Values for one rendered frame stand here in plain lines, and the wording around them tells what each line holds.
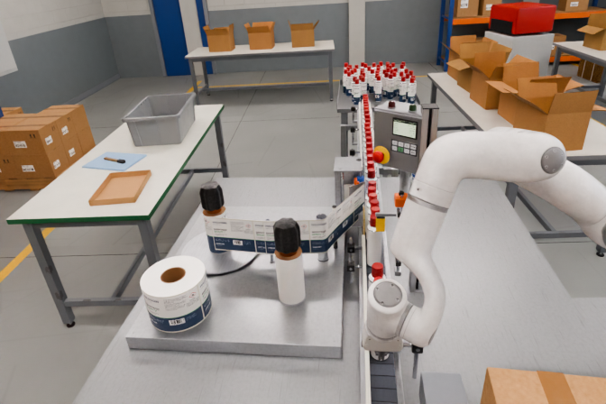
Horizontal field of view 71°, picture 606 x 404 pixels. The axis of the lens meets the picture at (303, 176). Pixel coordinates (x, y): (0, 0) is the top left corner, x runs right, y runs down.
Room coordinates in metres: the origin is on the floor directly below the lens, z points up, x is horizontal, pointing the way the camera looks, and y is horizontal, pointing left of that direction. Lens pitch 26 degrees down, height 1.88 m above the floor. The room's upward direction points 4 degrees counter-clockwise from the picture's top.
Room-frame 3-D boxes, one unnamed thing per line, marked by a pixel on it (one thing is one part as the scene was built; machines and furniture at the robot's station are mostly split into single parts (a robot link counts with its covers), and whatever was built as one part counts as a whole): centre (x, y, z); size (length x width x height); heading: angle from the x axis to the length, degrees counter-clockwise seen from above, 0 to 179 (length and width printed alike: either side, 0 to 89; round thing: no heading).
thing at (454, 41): (4.24, -1.68, 0.97); 0.45 x 0.40 x 0.37; 88
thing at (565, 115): (2.52, -1.58, 0.97); 0.51 x 0.42 x 0.37; 92
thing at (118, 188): (2.17, 1.03, 0.82); 0.34 x 0.24 x 0.04; 2
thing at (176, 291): (1.09, 0.43, 0.95); 0.20 x 0.20 x 0.14
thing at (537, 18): (6.22, -3.17, 0.61); 0.70 x 0.60 x 1.22; 8
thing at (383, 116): (1.24, -0.32, 1.38); 0.17 x 0.10 x 0.19; 47
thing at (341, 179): (1.58, -0.19, 1.01); 0.14 x 0.13 x 0.26; 172
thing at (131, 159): (2.58, 1.22, 0.81); 0.32 x 0.24 x 0.01; 72
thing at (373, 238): (1.26, -0.24, 0.98); 0.05 x 0.05 x 0.20
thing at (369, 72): (3.58, -0.68, 0.98); 0.57 x 0.46 x 0.21; 82
